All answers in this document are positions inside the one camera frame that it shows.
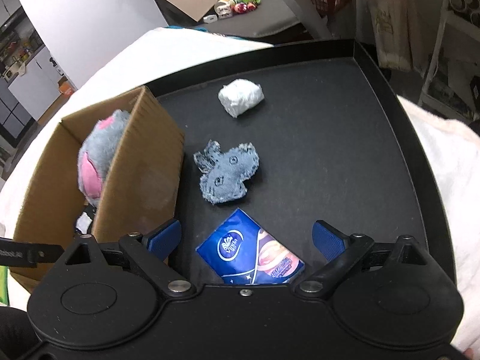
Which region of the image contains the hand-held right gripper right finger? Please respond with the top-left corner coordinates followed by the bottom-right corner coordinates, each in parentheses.
top-left (294, 220), bottom-right (434, 301)

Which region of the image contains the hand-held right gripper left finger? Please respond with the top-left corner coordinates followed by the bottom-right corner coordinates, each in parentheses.
top-left (60, 218), bottom-right (197, 301)

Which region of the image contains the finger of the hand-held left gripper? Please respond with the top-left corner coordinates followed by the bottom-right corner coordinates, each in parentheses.
top-left (0, 236), bottom-right (65, 262)

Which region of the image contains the brown cardboard box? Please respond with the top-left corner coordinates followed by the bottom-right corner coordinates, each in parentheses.
top-left (10, 85), bottom-right (187, 294)

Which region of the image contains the blue tissue packet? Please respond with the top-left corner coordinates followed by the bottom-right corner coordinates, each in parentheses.
top-left (195, 208), bottom-right (305, 286)

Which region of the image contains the black shallow tray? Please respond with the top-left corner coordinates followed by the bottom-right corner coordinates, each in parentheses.
top-left (154, 39), bottom-right (461, 295)

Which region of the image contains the blue denim animal plush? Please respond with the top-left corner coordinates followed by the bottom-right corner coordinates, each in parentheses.
top-left (193, 139), bottom-right (262, 205)

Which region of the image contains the grey pink paw plush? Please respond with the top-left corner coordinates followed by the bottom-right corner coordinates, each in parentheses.
top-left (76, 109), bottom-right (132, 208)

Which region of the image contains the white paper ball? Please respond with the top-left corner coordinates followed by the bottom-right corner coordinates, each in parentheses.
top-left (218, 78), bottom-right (265, 118)

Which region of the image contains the white narrow floor rack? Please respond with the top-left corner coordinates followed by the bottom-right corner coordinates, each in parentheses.
top-left (48, 55), bottom-right (66, 80)

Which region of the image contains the kitchen shelf with jars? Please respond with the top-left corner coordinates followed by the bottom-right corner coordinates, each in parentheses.
top-left (0, 29), bottom-right (46, 80)

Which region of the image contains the beige tote bag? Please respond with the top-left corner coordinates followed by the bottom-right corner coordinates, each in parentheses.
top-left (365, 0), bottom-right (414, 71)

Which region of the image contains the white storage rack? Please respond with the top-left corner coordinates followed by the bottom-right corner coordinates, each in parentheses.
top-left (415, 0), bottom-right (480, 121)

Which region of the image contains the grey desk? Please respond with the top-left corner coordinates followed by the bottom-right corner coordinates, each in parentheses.
top-left (258, 0), bottom-right (340, 41)

